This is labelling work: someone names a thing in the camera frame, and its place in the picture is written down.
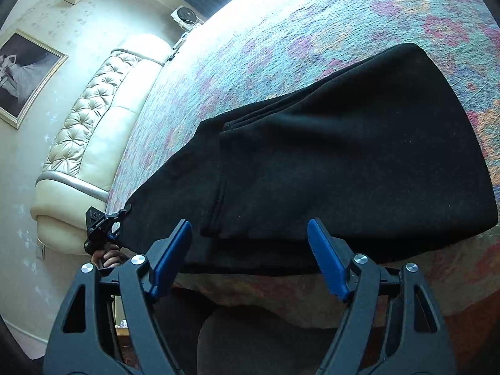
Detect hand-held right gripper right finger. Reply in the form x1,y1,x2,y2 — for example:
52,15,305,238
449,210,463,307
307,218,458,375

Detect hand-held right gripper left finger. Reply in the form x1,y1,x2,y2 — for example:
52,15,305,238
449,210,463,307
43,219,193,375

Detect black studded pants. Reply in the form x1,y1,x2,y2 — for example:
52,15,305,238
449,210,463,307
117,43,498,276

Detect cream tufted leather headboard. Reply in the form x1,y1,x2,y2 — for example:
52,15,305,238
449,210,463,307
30,33,173,254

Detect framed black-and-white wall picture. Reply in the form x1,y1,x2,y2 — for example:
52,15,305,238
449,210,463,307
0,28,69,129

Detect bed with patterned cover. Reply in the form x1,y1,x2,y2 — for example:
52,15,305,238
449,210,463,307
105,0,500,329

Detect white fan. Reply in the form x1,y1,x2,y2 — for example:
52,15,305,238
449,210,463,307
170,5,202,32

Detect person's left hand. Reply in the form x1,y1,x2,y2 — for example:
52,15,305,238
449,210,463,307
91,243,126,270

